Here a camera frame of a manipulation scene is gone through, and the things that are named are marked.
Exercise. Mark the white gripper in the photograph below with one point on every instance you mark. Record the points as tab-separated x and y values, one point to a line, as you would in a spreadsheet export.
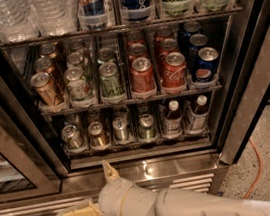
110	201

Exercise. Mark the orange can bottom shelf front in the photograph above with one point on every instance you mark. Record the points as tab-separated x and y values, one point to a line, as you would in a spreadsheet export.
98	136

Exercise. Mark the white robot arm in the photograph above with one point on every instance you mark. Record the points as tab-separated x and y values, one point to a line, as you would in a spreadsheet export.
180	202

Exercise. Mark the white green can bottom shelf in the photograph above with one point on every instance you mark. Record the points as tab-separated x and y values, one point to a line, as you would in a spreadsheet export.
72	137

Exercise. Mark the silver can bottom shelf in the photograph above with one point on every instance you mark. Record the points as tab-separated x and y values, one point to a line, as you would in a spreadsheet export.
120	128

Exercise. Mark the left glass fridge door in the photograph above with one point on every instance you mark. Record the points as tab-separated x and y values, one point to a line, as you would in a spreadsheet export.
26	173

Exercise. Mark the white green can middle front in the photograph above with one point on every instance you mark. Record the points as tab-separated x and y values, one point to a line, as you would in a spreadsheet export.
77	84

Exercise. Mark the gold can middle front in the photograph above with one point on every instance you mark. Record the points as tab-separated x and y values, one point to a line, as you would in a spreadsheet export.
47	89

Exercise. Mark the gold can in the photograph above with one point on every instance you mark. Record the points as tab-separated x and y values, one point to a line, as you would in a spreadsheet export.
46	64
51	50
47	89

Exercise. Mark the orange red can middle front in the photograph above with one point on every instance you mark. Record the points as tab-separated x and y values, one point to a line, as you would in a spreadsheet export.
142	75

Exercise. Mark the orange red can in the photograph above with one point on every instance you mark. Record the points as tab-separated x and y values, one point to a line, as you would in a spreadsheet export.
142	75
137	51

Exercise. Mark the red cola can front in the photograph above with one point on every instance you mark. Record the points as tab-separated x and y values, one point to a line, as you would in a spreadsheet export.
174	68

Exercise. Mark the red cola can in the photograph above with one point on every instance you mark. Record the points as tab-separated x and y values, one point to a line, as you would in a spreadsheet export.
174	68
166	46

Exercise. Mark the gold can middle back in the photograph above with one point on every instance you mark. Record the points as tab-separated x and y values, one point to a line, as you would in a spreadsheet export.
51	50

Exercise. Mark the blue pepsi can front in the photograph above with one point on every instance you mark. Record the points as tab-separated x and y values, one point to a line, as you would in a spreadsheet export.
205	64

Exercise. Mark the blue pepsi can back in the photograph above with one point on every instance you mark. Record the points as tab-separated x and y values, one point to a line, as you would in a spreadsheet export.
187	30

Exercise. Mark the red bull can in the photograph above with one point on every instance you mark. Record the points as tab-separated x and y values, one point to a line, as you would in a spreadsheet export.
93	14

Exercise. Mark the open fridge door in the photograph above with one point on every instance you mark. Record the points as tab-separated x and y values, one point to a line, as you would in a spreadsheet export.
250	107

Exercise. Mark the left tea bottle white cap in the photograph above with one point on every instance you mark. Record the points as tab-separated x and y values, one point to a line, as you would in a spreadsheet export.
172	118

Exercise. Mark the tea bottle white cap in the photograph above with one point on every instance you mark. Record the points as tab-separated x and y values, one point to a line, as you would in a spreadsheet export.
198	113
172	118

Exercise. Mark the right tea bottle white cap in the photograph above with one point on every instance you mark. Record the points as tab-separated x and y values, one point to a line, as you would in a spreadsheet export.
198	113

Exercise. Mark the right clear water bottle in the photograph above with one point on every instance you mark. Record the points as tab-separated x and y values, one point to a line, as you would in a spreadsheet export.
56	17

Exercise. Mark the clear water bottle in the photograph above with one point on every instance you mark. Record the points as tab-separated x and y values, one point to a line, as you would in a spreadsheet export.
56	17
16	21

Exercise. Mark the left clear water bottle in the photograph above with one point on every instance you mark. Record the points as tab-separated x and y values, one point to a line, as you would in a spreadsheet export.
16	21

